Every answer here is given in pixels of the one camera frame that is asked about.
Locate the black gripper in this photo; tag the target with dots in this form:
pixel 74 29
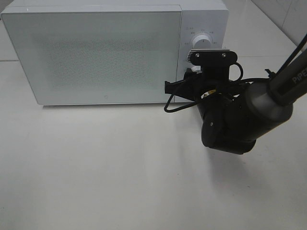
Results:
pixel 193 86

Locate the white timer knob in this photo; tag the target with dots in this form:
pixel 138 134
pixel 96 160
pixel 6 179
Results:
pixel 196 69

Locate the white microwave door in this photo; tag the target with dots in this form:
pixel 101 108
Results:
pixel 96 57

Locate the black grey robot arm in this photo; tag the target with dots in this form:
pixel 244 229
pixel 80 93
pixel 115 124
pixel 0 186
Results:
pixel 235 113

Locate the upper white power knob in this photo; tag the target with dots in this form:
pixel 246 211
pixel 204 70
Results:
pixel 202 41

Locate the white microwave oven body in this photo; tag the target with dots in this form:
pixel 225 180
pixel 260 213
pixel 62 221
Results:
pixel 197 17

